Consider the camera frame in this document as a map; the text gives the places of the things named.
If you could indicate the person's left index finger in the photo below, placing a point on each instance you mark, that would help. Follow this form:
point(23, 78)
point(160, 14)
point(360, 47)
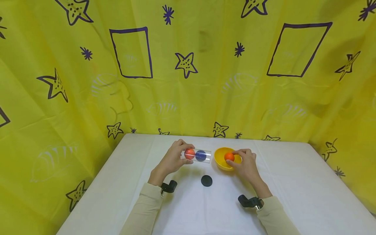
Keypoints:
point(185, 143)

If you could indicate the orange ball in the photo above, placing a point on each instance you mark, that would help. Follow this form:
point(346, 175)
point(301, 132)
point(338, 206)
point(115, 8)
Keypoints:
point(189, 153)
point(229, 157)

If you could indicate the blue ball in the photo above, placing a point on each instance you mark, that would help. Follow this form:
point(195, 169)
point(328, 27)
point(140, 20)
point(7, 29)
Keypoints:
point(200, 155)

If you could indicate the person's right index finger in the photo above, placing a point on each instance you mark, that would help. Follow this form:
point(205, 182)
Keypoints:
point(238, 152)

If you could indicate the yellow bowl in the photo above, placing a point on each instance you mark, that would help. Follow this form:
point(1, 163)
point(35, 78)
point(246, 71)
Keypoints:
point(221, 161)

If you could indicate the person's right thumb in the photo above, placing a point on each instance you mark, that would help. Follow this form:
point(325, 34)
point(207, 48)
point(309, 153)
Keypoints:
point(232, 164)

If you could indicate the person's right fingers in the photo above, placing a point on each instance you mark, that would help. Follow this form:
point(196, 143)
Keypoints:
point(251, 153)

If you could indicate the person's right forearm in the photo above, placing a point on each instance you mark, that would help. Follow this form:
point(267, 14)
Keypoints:
point(273, 212)

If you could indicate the person's left thumb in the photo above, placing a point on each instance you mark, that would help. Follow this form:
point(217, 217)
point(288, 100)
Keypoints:
point(185, 161)

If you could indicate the black round lid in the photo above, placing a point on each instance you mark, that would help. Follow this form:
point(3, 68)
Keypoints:
point(206, 180)

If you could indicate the person's left hand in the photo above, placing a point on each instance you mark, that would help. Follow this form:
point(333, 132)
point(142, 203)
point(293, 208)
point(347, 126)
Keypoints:
point(170, 161)

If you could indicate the person's left forearm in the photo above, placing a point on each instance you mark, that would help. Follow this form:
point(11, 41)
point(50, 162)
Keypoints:
point(147, 209)

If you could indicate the black wrist band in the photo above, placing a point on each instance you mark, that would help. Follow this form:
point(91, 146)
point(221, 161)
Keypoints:
point(168, 187)
point(249, 201)

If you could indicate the person's right hand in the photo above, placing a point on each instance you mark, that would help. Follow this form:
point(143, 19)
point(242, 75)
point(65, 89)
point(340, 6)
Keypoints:
point(249, 166)

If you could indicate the clear plastic tube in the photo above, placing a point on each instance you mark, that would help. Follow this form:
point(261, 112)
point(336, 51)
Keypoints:
point(202, 155)

